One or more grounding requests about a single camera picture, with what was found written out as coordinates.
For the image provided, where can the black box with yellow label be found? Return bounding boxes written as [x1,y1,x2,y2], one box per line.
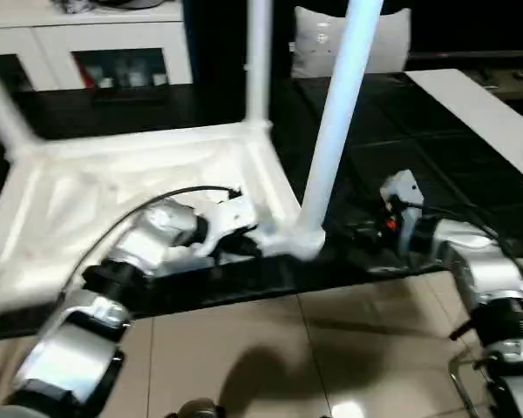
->
[182,0,297,127]

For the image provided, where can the red bottle behind glass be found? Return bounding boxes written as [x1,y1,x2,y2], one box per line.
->
[78,60,95,87]

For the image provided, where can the grey helmet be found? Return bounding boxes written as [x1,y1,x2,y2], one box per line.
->
[91,0,162,10]

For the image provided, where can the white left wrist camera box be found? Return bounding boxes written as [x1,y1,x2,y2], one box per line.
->
[191,195,261,258]

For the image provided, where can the white plastic table leg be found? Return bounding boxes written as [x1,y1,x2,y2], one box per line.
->
[242,0,275,130]
[294,0,385,245]
[0,58,43,160]

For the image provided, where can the dark low tv cabinet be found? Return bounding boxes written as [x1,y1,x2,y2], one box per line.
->
[409,51,523,104]

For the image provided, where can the white plastic table top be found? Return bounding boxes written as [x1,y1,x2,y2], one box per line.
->
[0,119,328,332]

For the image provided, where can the grey cushion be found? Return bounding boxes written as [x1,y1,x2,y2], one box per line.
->
[290,6,413,79]

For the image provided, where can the white flat board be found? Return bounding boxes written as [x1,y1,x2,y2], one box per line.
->
[405,68,523,191]

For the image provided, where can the black metal frame bar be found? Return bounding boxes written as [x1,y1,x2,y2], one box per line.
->
[449,320,476,341]

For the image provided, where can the black work mat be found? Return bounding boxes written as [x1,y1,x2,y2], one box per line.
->
[0,71,523,343]

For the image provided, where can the white glass-door cabinet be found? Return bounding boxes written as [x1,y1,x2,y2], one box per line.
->
[0,0,195,92]

